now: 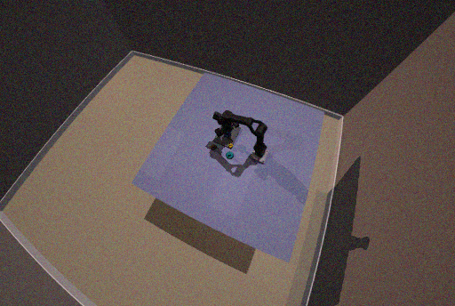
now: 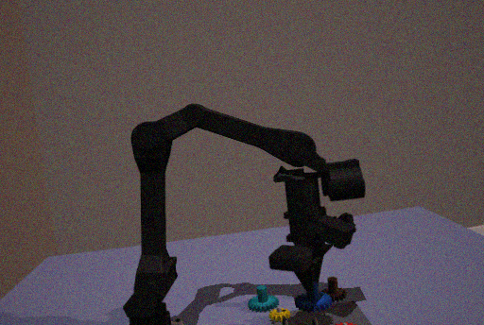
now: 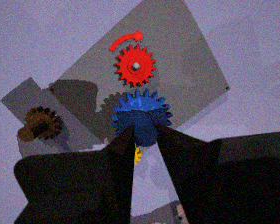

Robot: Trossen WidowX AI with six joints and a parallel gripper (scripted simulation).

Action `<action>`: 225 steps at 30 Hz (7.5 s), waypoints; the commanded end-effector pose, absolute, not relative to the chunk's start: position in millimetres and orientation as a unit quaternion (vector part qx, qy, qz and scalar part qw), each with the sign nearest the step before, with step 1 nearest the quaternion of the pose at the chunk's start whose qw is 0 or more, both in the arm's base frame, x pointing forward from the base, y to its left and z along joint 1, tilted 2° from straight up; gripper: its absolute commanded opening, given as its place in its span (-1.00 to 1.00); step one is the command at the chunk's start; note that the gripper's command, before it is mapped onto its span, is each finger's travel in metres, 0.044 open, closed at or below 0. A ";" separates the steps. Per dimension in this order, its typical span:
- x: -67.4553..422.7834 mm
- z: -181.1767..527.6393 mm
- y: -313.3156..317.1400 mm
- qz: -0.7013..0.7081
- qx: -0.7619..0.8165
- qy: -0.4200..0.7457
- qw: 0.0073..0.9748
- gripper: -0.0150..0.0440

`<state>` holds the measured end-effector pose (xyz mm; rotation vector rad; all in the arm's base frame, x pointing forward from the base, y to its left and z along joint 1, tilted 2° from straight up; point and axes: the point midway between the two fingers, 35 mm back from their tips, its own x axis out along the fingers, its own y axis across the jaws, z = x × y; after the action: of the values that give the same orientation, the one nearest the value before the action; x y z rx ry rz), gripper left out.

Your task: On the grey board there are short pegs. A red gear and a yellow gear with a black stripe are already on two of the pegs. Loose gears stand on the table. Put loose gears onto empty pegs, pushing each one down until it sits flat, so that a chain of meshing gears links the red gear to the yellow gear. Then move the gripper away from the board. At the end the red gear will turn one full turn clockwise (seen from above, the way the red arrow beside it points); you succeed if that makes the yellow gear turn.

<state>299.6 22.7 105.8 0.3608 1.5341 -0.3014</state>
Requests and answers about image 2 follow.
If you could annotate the teal gear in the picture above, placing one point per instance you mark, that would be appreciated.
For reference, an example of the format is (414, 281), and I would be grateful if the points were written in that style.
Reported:
(263, 302)

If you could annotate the yellow gear with black stripe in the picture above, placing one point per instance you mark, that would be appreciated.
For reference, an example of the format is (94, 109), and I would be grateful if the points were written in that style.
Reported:
(279, 316)

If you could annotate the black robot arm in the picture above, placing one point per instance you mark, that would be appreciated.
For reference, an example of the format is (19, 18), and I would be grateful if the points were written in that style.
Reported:
(151, 144)

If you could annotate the brown gear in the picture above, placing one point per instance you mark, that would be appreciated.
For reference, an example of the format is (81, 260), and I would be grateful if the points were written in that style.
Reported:
(333, 291)

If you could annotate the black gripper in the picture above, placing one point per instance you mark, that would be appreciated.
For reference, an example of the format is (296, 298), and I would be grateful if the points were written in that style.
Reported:
(304, 258)

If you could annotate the blue gear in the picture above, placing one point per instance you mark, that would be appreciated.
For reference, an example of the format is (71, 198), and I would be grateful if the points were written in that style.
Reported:
(313, 301)

